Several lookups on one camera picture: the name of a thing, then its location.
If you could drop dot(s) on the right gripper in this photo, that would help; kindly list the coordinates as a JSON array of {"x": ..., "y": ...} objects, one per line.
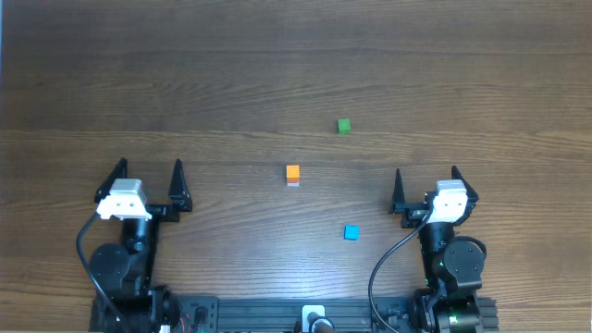
[{"x": 414, "y": 213}]

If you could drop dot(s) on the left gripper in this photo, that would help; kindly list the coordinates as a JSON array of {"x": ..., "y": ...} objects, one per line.
[{"x": 164, "y": 213}]

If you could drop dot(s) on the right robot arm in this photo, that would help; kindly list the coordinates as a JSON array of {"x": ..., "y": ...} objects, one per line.
[{"x": 455, "y": 266}]

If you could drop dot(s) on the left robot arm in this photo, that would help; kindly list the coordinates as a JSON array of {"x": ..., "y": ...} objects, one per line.
[{"x": 111, "y": 268}]

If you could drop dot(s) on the blue cube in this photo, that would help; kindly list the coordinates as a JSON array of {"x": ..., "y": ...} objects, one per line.
[{"x": 351, "y": 232}]

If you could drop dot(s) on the green cube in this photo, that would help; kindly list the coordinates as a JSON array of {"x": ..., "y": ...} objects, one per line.
[{"x": 343, "y": 126}]

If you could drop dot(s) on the white cube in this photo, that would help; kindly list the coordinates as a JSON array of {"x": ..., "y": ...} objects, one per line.
[{"x": 292, "y": 183}]

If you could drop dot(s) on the orange cube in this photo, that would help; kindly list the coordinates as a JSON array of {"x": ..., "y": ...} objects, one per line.
[{"x": 292, "y": 172}]

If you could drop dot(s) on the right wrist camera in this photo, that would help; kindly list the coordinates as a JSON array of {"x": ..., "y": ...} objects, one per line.
[{"x": 448, "y": 201}]

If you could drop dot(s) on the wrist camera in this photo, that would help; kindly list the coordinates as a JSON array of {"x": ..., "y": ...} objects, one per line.
[
  {"x": 124, "y": 199},
  {"x": 448, "y": 201}
]

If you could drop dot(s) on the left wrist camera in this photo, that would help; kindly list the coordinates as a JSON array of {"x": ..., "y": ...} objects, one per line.
[{"x": 124, "y": 199}]

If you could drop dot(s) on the mounting rail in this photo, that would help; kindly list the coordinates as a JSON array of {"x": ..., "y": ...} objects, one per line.
[{"x": 263, "y": 314}]

